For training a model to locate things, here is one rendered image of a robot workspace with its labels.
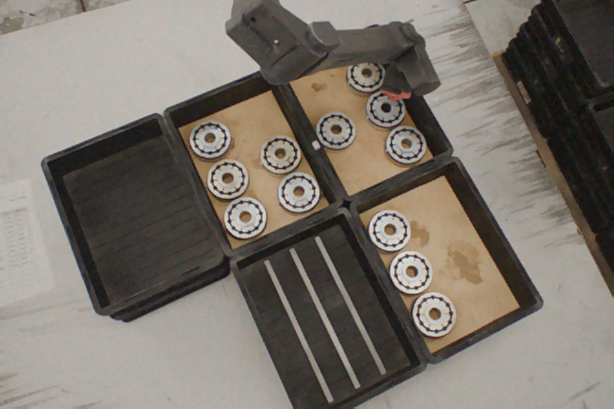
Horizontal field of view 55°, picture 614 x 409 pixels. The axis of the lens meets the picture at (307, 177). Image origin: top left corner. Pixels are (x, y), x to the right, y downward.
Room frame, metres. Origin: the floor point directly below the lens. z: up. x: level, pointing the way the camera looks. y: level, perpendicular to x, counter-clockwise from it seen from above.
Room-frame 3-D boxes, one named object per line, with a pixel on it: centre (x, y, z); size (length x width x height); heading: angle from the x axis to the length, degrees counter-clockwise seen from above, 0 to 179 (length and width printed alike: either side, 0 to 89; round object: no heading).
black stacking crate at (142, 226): (0.30, 0.39, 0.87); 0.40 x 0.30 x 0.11; 34
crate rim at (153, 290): (0.30, 0.39, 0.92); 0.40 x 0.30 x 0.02; 34
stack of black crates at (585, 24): (1.23, -0.92, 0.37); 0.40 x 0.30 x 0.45; 28
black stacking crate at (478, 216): (0.30, -0.33, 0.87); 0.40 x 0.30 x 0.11; 34
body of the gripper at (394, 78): (0.67, -0.18, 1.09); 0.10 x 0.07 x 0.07; 171
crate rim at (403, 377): (0.13, -0.08, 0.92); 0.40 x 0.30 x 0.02; 34
